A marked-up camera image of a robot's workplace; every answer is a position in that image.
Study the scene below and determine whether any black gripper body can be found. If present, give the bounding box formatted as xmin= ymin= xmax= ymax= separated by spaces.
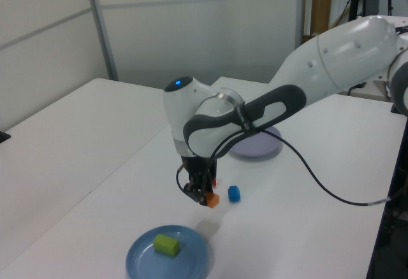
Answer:
xmin=180 ymin=155 xmax=219 ymax=185

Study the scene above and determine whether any orange block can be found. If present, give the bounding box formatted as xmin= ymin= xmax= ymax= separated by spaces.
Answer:
xmin=205 ymin=191 xmax=221 ymax=209

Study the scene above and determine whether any blue block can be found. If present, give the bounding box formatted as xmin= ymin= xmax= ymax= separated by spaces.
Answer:
xmin=228 ymin=185 xmax=242 ymax=203

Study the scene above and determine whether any green block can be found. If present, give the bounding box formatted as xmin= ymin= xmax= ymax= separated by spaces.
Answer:
xmin=153 ymin=233 xmax=180 ymax=257

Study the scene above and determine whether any lilac plastic plate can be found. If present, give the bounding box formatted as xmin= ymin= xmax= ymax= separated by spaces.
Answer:
xmin=228 ymin=125 xmax=283 ymax=159

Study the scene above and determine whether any blue plastic plate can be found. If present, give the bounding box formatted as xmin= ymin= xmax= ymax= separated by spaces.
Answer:
xmin=125 ymin=224 xmax=208 ymax=279

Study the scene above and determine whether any cardboard box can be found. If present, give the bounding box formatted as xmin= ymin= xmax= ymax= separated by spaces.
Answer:
xmin=302 ymin=32 xmax=321 ymax=45

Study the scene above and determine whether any white desk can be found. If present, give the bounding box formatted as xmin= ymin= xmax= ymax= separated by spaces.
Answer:
xmin=337 ymin=80 xmax=395 ymax=103

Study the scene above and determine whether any tan wooden panel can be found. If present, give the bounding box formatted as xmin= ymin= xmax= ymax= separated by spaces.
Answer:
xmin=310 ymin=0 xmax=333 ymax=36

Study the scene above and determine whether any black monitor stand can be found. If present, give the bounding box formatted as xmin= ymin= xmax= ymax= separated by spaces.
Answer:
xmin=331 ymin=0 xmax=364 ymax=29

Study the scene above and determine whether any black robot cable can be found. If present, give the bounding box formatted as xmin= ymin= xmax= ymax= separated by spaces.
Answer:
xmin=176 ymin=125 xmax=399 ymax=206

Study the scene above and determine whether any grey partition post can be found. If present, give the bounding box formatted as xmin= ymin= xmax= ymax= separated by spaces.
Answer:
xmin=83 ymin=0 xmax=119 ymax=82
xmin=296 ymin=0 xmax=307 ymax=49

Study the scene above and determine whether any black frame post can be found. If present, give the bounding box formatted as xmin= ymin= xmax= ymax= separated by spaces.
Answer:
xmin=366 ymin=125 xmax=408 ymax=279

